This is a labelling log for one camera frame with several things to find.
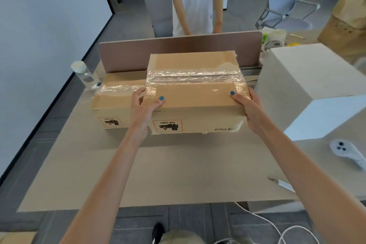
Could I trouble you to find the person's left hand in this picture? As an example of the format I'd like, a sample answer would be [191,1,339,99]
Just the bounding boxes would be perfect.
[130,87,165,141]

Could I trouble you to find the person's right hand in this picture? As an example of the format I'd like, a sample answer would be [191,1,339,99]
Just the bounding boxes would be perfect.
[230,86,271,136]

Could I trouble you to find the brown cardboard box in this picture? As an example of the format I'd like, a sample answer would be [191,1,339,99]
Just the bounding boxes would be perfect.
[91,70,148,129]
[331,0,366,31]
[0,231,36,244]
[317,15,366,56]
[142,51,252,136]

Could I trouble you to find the white box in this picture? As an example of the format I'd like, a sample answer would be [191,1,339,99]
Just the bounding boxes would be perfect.
[255,43,366,123]
[266,101,366,141]

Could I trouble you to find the white utility knife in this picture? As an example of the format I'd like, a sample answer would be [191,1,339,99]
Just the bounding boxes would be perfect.
[268,177,295,193]

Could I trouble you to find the person's left forearm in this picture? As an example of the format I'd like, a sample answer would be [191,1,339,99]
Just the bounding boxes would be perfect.
[60,129,146,244]

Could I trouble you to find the person's right forearm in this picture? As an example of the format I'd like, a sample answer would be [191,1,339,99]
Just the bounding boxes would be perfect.
[257,122,366,244]

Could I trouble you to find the mauve desk divider panel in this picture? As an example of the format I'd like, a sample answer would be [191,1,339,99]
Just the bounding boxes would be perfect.
[98,30,263,74]

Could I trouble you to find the white tape roll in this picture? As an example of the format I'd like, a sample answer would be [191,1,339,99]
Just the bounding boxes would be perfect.
[262,40,285,53]

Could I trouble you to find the clear bottle white cap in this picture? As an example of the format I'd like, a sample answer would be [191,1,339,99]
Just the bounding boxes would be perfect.
[71,61,95,85]

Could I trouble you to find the white plastic tub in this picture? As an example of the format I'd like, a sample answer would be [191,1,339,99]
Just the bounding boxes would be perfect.
[268,29,287,42]

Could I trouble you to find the white handheld controller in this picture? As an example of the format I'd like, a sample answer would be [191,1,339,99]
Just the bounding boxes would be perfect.
[329,139,366,172]

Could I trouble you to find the black striped shoe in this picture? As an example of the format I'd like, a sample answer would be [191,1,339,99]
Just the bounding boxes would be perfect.
[151,222,165,244]

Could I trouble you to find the white floor cable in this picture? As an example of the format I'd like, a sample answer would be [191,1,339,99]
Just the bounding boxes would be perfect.
[234,201,319,244]

